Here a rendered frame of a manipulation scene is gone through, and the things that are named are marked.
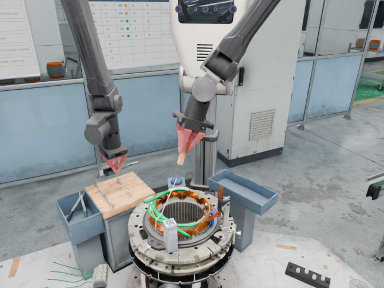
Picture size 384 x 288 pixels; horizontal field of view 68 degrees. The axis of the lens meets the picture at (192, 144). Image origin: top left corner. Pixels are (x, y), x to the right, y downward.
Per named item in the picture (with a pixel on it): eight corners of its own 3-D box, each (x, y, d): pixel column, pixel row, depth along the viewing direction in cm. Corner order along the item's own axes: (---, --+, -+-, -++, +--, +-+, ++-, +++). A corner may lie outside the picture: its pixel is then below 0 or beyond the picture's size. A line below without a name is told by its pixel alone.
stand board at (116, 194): (103, 219, 95) (103, 214, 94) (85, 192, 109) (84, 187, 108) (156, 198, 106) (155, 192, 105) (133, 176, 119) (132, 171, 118)
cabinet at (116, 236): (114, 274, 107) (104, 219, 95) (96, 244, 120) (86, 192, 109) (158, 250, 117) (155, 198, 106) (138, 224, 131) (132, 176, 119)
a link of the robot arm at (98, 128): (122, 93, 86) (95, 92, 87) (104, 106, 76) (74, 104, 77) (126, 130, 91) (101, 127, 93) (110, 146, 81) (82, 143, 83)
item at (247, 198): (269, 250, 117) (278, 192, 105) (254, 265, 110) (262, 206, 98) (222, 221, 133) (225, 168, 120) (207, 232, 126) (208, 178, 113)
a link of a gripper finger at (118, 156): (110, 180, 93) (106, 154, 89) (102, 170, 98) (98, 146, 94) (130, 173, 96) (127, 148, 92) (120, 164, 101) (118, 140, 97)
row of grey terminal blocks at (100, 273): (106, 290, 100) (104, 282, 99) (92, 292, 100) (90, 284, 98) (108, 267, 109) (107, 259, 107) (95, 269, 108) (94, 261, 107)
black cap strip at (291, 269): (327, 292, 100) (328, 288, 99) (284, 274, 107) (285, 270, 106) (330, 282, 103) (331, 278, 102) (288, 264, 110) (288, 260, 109)
